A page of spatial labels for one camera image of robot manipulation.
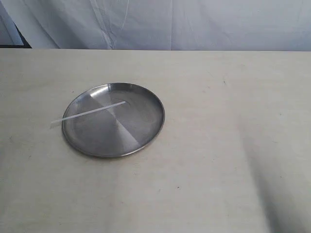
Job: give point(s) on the clear plastic stick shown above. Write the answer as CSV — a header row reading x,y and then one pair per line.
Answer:
x,y
59,121

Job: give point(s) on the round steel plate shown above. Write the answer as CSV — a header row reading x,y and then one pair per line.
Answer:
x,y
118,131

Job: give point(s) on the white backdrop curtain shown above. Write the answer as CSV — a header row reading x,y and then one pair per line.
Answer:
x,y
277,25

